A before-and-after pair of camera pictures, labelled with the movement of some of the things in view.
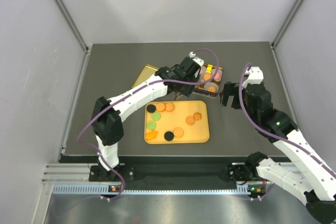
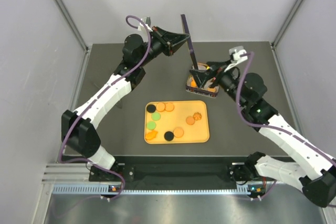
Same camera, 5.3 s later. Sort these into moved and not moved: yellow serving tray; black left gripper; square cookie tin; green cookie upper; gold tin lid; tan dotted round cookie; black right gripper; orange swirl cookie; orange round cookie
Moved: black right gripper; black left gripper; gold tin lid
Not moved: orange swirl cookie; green cookie upper; square cookie tin; yellow serving tray; orange round cookie; tan dotted round cookie
